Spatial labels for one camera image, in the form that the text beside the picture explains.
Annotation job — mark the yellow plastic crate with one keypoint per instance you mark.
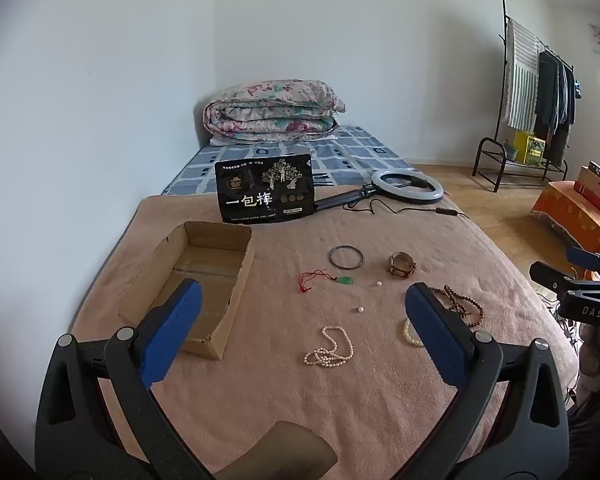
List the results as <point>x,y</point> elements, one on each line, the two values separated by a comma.
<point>530,147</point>

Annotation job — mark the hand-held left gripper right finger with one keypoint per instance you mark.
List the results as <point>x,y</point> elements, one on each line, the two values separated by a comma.
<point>435,330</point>

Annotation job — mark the black printed snack bag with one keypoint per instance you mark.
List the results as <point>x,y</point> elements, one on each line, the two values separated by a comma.
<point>260,195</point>

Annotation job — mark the black metal clothes rack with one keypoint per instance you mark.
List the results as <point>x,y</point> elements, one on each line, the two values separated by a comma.
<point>503,25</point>

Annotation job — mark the striped hanging towel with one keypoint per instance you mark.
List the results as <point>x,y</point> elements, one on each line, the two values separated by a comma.
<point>522,80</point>

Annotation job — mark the small green container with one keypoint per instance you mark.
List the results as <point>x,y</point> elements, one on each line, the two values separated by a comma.
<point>510,151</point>

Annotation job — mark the red flat box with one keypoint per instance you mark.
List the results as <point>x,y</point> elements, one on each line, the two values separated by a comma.
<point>592,201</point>

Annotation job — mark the thin round bangle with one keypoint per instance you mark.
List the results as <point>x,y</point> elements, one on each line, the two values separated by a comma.
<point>331,256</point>

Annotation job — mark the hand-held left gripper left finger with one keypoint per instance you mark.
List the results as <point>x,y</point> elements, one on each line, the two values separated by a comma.
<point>172,330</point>

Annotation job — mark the blue checkered mattress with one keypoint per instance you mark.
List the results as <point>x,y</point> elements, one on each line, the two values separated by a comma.
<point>350,152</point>

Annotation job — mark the dark olive object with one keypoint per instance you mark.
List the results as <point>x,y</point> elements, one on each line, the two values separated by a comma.
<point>280,450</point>

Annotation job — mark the folded floral quilt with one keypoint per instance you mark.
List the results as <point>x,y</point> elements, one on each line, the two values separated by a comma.
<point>270,105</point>

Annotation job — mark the orange patterned cloth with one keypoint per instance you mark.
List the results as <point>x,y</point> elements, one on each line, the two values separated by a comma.
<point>570,215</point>

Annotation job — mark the tan cardboard box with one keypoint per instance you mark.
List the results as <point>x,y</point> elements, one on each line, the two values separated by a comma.
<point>597,189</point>

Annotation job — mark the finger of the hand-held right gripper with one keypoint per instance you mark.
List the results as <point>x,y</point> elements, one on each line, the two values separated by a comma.
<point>547,274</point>
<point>582,257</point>

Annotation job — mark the dark hanging clothes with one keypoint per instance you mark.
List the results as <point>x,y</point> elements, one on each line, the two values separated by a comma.
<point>555,95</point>

